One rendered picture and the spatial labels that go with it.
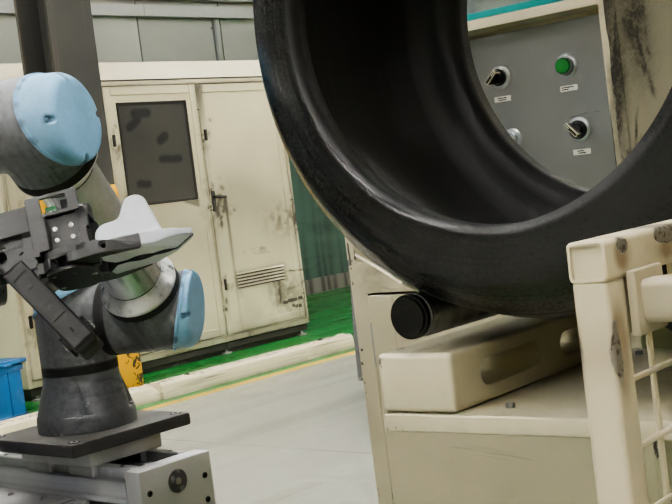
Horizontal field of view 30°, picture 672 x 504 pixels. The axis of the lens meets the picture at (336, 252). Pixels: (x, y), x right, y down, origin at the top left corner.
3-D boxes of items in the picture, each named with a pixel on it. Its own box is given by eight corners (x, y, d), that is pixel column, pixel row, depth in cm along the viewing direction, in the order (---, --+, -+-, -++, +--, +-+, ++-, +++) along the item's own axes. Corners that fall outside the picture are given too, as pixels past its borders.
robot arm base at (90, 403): (18, 434, 192) (9, 370, 192) (97, 412, 203) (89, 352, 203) (77, 438, 182) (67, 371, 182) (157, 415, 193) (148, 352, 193)
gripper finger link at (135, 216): (176, 178, 123) (85, 202, 123) (190, 233, 121) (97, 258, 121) (182, 188, 126) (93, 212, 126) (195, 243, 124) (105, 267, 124)
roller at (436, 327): (594, 292, 148) (560, 286, 151) (597, 254, 147) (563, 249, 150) (424, 344, 121) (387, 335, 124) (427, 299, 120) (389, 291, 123)
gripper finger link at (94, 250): (135, 227, 120) (46, 251, 120) (138, 242, 120) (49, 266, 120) (145, 241, 125) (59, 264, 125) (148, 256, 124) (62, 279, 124)
